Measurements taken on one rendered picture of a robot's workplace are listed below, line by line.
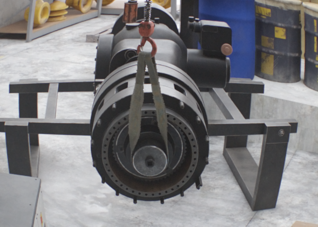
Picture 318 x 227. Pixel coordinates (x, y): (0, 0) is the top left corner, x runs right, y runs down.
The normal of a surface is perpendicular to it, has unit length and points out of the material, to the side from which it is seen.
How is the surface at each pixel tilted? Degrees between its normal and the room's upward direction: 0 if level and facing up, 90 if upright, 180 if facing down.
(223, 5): 90
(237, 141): 90
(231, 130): 90
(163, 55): 28
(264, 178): 90
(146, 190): 2
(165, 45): 6
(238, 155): 0
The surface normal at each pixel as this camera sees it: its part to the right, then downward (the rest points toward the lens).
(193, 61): 0.05, -0.24
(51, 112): 0.04, -0.95
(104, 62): 0.05, -0.02
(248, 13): 0.67, 0.25
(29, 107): 0.13, 0.31
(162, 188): -0.31, -0.90
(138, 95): -0.41, 0.28
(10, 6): 0.91, 0.17
